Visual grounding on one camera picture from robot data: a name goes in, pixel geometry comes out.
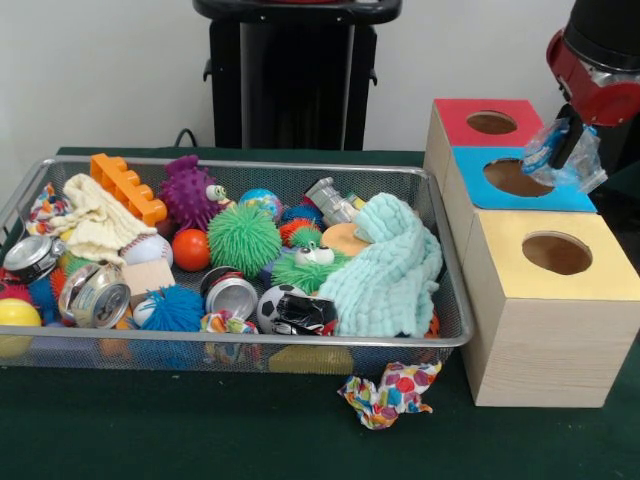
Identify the blue fuzzy toy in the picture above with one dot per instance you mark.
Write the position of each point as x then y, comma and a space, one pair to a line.
167, 310

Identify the mint green cloth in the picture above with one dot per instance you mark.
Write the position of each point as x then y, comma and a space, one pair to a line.
385, 275

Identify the green fuzzy toy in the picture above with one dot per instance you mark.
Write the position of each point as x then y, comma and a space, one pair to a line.
245, 240

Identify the small soccer ball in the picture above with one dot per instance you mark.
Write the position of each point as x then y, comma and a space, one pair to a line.
270, 306

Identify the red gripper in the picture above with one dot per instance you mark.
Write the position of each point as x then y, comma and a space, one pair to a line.
610, 102

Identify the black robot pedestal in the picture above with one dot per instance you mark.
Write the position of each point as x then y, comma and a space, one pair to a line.
280, 75

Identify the black flat panel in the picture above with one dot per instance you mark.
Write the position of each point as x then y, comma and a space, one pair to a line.
622, 150

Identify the yellow ball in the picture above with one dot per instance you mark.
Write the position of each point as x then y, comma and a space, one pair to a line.
19, 316

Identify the dark green table cloth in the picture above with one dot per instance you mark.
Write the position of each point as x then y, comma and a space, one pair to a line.
250, 440
625, 182

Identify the cream knitted cloth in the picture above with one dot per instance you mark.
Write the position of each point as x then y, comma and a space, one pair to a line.
100, 220

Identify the wooden box with three holes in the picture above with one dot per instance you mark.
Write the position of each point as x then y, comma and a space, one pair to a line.
540, 350

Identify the crushed clear plastic bottle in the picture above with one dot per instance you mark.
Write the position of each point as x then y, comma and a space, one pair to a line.
582, 165

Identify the colourful patterned cloth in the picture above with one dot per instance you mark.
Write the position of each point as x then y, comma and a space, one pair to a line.
387, 395

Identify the orange toy building block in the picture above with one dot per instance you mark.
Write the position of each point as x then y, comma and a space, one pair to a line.
125, 187

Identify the red black drink can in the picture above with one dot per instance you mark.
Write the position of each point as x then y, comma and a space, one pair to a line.
227, 297

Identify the purple spiky toy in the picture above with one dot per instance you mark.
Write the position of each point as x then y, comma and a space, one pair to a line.
190, 192

